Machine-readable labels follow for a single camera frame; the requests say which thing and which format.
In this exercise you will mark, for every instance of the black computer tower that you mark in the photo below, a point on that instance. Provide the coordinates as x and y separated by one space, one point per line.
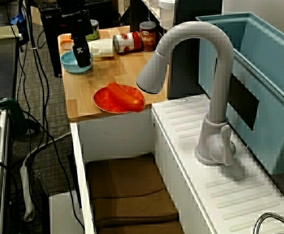
50 44

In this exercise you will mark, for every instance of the black rectangular panel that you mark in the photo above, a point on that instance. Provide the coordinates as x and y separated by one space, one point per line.
244 102

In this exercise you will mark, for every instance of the black upright post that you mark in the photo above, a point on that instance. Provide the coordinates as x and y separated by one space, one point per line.
180 80

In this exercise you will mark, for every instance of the orange beans can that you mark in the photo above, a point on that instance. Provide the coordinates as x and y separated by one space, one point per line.
147 36

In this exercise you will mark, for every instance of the brown folded cloth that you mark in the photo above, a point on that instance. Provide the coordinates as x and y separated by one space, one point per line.
127 190

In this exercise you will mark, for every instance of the white power strip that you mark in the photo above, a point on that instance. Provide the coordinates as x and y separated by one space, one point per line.
26 190

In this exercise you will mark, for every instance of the white toy milk jug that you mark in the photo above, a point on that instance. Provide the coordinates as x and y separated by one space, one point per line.
102 47

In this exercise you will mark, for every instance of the grey toy faucet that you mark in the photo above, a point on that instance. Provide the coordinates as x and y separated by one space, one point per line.
221 85

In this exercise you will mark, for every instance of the yellow paper note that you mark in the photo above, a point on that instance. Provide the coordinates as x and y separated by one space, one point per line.
4 32

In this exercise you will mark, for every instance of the white box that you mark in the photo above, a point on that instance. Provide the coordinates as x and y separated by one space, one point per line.
63 214

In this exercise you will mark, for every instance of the orange toy sausage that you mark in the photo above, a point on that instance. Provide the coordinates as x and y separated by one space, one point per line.
124 97

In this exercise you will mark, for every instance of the light blue plastic bin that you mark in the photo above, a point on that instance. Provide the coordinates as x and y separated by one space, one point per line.
266 73

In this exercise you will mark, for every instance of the red white tomato can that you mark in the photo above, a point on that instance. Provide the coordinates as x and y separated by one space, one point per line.
129 41

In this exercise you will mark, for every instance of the orange toy food block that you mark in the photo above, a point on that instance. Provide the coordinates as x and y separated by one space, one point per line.
66 42

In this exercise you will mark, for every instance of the white toy sink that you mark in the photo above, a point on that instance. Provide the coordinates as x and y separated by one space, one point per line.
117 136

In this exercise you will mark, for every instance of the green clamp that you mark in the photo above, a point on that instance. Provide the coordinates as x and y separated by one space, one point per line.
10 107

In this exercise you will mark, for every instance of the red plate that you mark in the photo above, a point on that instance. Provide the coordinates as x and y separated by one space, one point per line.
102 102

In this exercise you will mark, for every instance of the green peas can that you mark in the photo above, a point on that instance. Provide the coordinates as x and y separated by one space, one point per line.
95 31

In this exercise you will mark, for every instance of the light blue bowl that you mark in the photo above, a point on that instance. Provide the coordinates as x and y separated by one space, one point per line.
68 64

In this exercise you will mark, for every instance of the white lidded plastic jar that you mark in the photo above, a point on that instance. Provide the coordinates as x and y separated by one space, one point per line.
167 14

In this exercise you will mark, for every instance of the cardboard box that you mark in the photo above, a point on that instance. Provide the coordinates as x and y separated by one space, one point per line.
35 15

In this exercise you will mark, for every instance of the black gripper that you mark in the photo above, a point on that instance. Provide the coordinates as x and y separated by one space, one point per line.
82 24

